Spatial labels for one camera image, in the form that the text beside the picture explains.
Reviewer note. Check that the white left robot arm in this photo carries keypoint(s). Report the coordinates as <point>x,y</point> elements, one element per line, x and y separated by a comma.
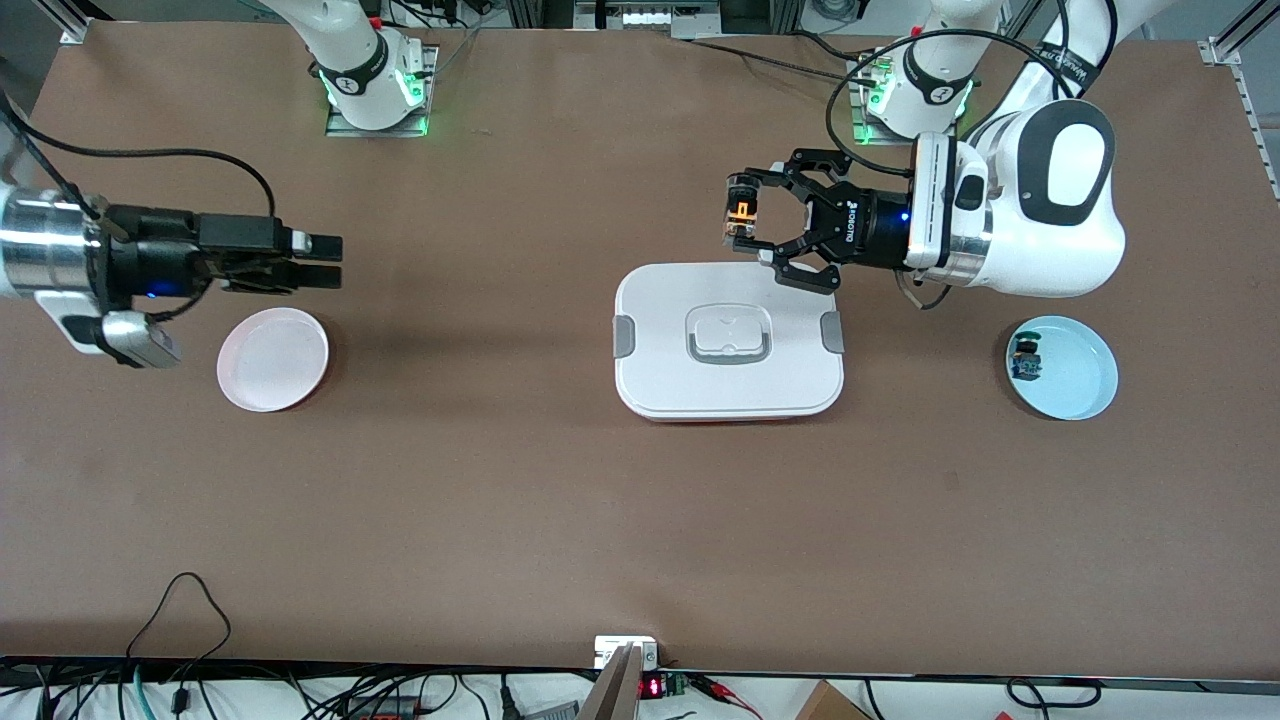
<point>1050,240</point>

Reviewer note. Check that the pink round plate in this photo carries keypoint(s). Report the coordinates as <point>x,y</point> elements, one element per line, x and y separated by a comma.
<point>272,360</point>

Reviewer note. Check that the brown cardboard box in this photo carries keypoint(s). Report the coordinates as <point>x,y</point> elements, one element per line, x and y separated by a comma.
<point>830,705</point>

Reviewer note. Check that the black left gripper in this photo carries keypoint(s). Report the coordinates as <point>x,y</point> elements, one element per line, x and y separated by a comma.
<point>862,232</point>

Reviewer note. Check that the green push-button switch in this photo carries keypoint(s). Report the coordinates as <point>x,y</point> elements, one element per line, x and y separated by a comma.
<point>1026,360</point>

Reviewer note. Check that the aluminium perforated rail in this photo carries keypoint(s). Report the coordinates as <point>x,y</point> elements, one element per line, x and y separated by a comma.
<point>1250,110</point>

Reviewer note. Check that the orange push-button switch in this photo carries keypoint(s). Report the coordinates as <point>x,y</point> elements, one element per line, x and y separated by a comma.
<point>744,212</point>

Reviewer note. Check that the white metal bracket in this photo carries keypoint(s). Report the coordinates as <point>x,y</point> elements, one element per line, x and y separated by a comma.
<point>605,648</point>

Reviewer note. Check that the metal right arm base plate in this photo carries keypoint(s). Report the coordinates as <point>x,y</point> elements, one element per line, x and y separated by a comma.
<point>340,128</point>

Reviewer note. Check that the white device with lights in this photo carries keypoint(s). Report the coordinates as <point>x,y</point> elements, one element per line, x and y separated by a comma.
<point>650,18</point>

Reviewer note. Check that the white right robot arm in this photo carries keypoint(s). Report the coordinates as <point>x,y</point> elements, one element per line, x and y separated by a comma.
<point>360,80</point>

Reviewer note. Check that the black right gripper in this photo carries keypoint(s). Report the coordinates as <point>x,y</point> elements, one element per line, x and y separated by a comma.
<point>145,258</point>

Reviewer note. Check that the light blue round plate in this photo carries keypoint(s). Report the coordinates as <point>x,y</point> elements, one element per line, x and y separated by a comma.
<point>1075,375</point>

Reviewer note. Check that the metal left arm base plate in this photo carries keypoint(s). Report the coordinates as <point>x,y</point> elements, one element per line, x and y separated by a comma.
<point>858,125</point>

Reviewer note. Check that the aluminium frame extrusion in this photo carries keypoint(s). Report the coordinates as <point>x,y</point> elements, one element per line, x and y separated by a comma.
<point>70,28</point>

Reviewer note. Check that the small red display module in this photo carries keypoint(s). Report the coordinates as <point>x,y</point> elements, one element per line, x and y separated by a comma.
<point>652,687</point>

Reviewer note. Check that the grey slanted mounting bar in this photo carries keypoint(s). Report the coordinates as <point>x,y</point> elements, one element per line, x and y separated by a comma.
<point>612,695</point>

